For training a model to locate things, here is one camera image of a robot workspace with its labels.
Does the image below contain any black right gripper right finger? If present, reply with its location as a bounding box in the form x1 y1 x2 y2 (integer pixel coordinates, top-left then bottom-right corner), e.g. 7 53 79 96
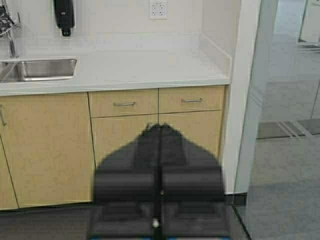
161 124 232 240

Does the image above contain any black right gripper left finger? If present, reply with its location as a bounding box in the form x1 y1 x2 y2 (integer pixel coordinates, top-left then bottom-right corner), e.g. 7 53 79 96
87 124 160 240

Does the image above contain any black white patterned cloth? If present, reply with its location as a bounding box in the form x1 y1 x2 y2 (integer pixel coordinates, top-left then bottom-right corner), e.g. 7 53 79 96
0 4 16 37

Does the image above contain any stainless steel double sink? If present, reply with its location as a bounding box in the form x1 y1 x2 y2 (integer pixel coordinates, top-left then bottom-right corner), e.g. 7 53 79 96
0 59 77 83

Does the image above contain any chrome kitchen faucet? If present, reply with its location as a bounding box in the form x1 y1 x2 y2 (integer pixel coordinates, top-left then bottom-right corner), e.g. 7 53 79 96
2 13 21 58

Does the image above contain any left drawer silver handle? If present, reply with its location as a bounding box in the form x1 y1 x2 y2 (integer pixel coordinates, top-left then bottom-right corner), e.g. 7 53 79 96
113 101 136 107

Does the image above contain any drawer silver handle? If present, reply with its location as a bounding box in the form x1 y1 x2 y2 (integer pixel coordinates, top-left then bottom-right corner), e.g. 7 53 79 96
113 101 136 107
181 98 203 103

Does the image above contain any right drawer silver handle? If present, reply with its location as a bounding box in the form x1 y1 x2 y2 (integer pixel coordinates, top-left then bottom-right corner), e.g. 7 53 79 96
181 98 203 103

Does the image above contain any black wall soap dispenser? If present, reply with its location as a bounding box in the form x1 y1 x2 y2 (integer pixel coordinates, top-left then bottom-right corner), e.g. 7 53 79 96
53 0 75 37

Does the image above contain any white wall power outlet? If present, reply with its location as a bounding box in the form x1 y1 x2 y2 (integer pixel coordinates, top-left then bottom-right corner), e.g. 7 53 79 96
149 0 168 20

